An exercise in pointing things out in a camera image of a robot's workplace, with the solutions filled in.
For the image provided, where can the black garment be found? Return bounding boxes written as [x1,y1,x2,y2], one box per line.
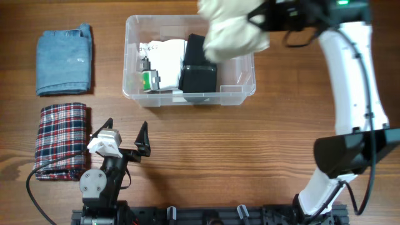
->
[179,34,217,93]

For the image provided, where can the white printed t-shirt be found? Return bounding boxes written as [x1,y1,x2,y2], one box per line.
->
[139,39,187,91]

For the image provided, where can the clear plastic storage bin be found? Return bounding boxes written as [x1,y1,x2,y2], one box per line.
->
[122,15,256,108]

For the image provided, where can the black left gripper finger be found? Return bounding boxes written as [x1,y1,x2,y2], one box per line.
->
[90,117,113,138]
[134,121,151,157]

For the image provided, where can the cream cloth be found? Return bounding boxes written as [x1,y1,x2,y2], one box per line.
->
[197,0,270,63]

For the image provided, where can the folded blue denim jeans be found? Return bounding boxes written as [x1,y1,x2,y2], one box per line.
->
[36,23,93,96]

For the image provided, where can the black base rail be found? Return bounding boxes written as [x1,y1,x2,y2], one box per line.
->
[71,201,349,225]

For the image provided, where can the folded red plaid shirt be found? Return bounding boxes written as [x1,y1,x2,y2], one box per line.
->
[33,102,87,181]

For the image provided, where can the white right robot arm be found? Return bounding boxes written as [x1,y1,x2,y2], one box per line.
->
[246,0,399,224]

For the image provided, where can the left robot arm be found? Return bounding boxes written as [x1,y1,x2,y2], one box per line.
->
[71,118,151,224]

